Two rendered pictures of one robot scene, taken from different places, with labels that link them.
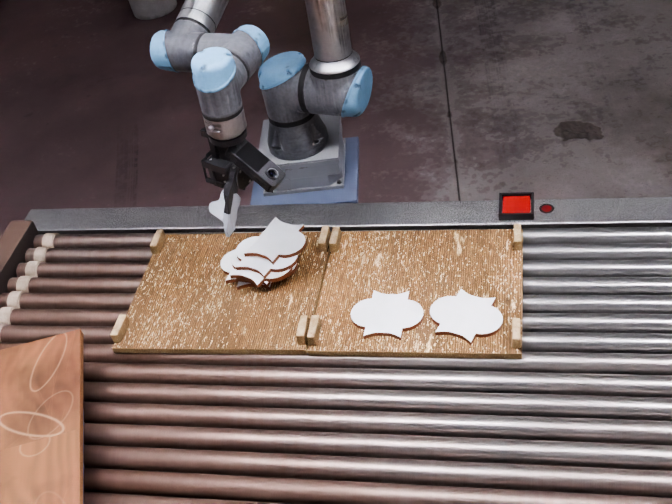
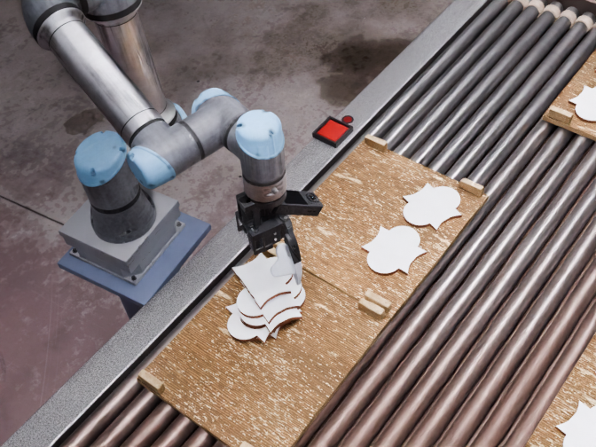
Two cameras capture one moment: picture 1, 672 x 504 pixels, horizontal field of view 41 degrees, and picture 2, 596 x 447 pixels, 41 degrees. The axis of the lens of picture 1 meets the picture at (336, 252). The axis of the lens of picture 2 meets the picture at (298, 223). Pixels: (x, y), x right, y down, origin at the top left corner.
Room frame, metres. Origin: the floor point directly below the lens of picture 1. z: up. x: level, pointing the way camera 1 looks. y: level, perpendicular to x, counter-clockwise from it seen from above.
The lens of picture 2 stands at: (0.94, 0.98, 2.36)
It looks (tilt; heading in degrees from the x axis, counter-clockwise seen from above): 50 degrees down; 296
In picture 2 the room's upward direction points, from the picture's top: 7 degrees counter-clockwise
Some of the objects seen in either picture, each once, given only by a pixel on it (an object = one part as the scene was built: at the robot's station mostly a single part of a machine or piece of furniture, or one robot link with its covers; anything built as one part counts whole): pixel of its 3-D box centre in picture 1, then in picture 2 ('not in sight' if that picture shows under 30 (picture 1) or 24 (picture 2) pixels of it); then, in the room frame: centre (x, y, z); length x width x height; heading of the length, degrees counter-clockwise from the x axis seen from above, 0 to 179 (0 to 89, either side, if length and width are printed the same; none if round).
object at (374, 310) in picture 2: (303, 329); (371, 309); (1.23, 0.10, 0.95); 0.06 x 0.02 x 0.03; 163
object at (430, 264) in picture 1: (419, 289); (377, 222); (1.29, -0.15, 0.93); 0.41 x 0.35 x 0.02; 73
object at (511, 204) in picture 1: (516, 206); (333, 132); (1.49, -0.41, 0.92); 0.06 x 0.06 x 0.01; 73
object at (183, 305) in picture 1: (227, 289); (264, 349); (1.41, 0.24, 0.93); 0.41 x 0.35 x 0.02; 73
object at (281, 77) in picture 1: (288, 85); (107, 168); (1.85, 0.03, 1.13); 0.13 x 0.12 x 0.14; 60
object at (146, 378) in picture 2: (157, 241); (152, 381); (1.60, 0.39, 0.95); 0.06 x 0.02 x 0.03; 163
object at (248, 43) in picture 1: (233, 54); (217, 123); (1.50, 0.11, 1.42); 0.11 x 0.11 x 0.08; 60
